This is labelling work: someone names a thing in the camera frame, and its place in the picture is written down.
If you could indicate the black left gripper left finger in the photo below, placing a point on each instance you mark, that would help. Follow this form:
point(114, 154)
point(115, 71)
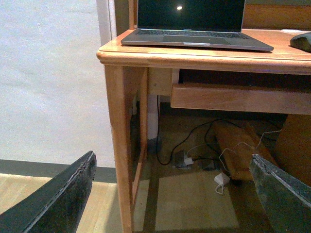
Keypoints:
point(57, 206)

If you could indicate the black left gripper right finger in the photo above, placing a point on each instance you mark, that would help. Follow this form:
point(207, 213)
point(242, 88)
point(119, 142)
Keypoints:
point(285, 199)

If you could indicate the dark grey computer mouse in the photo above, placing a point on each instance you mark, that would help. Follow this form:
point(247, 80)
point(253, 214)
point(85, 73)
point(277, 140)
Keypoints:
point(302, 42)

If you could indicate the white power adapter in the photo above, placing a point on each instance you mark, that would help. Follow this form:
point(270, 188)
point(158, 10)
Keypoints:
point(222, 179)

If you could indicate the wooden footrest board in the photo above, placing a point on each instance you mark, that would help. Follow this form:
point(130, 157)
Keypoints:
point(238, 146)

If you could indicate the pull-out keyboard tray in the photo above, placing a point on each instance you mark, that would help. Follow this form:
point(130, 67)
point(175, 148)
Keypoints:
point(240, 99)

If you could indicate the white charger plug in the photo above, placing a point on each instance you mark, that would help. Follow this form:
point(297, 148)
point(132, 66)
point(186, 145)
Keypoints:
point(188, 161)

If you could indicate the wooden desk with hutch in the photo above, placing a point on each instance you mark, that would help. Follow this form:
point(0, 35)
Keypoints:
point(127, 73)

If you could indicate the grey open laptop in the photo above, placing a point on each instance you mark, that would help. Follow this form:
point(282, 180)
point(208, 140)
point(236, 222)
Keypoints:
point(192, 23)

